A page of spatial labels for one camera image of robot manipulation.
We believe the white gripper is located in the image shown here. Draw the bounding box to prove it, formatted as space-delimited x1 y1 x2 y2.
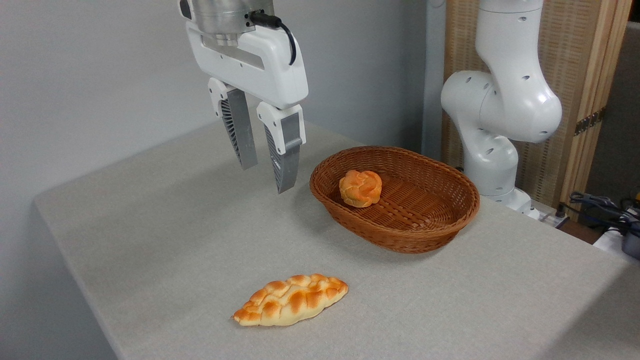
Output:
186 21 309 195

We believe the long braided bread loaf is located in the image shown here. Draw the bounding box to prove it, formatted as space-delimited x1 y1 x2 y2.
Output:
232 273 349 327

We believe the round knotted bread roll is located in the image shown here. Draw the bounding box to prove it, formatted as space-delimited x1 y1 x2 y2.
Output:
339 169 383 208

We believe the brown wicker basket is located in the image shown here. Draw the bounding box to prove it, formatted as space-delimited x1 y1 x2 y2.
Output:
309 145 481 254

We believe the white power strip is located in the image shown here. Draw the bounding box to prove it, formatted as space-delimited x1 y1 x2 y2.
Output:
535 200 571 229

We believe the brass screen hinge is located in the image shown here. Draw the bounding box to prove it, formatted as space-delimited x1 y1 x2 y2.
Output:
574 107 606 137

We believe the wooden folding screen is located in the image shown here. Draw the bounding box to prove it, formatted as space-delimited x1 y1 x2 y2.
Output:
442 0 633 218

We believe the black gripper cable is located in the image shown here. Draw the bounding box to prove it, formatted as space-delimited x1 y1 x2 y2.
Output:
248 11 297 66

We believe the dark cable bundle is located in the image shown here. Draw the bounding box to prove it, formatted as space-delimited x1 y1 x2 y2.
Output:
560 191 640 237

